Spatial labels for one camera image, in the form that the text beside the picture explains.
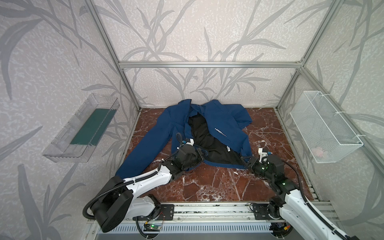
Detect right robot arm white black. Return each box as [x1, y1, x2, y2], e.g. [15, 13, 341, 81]
[241, 154, 358, 240]

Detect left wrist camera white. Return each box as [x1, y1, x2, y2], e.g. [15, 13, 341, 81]
[183, 139, 195, 146]

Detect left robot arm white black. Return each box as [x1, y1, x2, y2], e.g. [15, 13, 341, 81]
[82, 144, 208, 233]

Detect aluminium frame horizontal bar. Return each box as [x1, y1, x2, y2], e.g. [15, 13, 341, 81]
[119, 61, 301, 69]

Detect aluminium frame corner post right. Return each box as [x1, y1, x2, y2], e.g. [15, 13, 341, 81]
[275, 0, 344, 111]

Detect aluminium frame corner post left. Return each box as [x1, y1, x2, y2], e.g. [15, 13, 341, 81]
[85, 0, 141, 112]

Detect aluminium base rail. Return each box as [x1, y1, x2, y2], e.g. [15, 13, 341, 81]
[86, 200, 340, 224]

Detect clear plastic wall tray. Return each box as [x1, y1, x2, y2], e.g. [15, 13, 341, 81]
[43, 94, 120, 163]

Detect white wire mesh basket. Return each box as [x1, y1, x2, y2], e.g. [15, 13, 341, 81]
[290, 91, 364, 164]

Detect pink object in basket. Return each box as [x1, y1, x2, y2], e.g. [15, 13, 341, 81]
[311, 147, 326, 159]

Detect blue zip jacket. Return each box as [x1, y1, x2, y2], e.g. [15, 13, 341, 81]
[116, 99, 252, 179]

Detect green circuit board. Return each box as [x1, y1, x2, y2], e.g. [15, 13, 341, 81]
[144, 222, 163, 232]

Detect right base wiring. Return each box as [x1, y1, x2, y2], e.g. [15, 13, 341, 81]
[269, 221, 293, 239]

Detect aluminium frame corner post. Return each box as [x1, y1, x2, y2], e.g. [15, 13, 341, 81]
[85, 0, 141, 112]
[275, 0, 344, 111]

